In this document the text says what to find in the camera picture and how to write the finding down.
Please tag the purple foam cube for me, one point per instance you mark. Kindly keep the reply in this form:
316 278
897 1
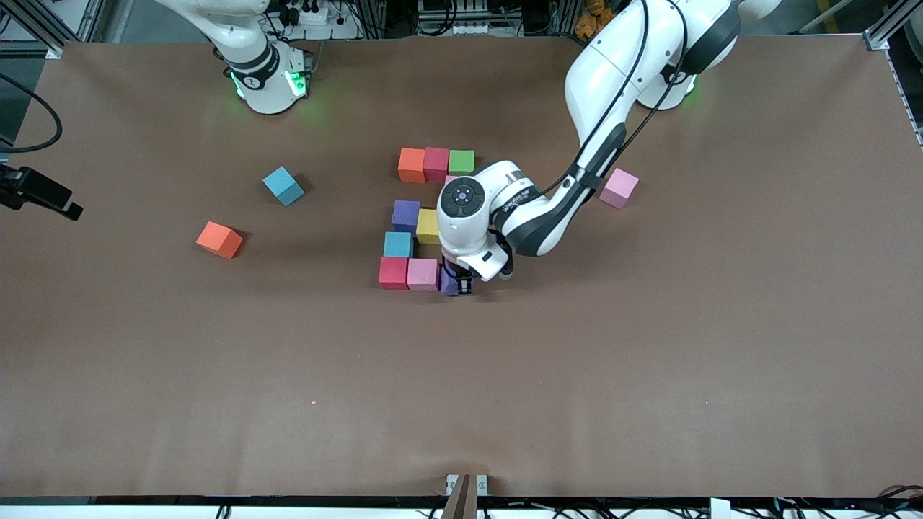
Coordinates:
405 215
448 285

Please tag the yellow foam cube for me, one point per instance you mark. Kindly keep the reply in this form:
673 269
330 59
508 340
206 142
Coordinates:
427 225

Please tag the crimson foam cube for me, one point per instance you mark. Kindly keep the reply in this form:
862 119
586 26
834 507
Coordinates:
394 272
435 163

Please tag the blue foam cube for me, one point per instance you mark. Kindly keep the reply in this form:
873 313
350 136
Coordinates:
398 245
285 186

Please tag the green foam cube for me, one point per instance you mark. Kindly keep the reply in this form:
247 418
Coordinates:
461 160

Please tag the orange foam cube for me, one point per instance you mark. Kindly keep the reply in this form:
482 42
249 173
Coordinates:
412 164
218 239

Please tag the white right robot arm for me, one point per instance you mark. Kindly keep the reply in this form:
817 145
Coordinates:
252 65

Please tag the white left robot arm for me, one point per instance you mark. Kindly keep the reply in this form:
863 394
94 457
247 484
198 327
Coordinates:
613 65

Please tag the bag of orange items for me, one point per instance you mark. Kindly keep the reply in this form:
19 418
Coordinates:
591 18

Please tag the white power strip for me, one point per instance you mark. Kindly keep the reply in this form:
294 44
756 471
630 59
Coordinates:
314 14

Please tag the small white box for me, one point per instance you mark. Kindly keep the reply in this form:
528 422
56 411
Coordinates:
720 509

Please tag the aluminium frame profile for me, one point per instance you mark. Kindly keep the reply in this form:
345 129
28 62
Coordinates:
894 24
29 21

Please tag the metal bracket with brown post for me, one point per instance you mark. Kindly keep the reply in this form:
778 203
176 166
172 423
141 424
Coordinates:
466 497

